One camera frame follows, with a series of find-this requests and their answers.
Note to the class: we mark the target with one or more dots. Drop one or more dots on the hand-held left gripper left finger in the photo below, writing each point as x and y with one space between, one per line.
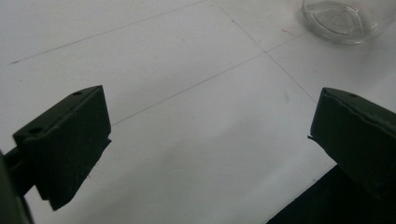
68 140

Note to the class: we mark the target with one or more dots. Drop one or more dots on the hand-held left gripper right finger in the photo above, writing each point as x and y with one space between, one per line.
358 140

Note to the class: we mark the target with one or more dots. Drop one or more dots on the clear glass jar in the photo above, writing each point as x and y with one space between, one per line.
336 21

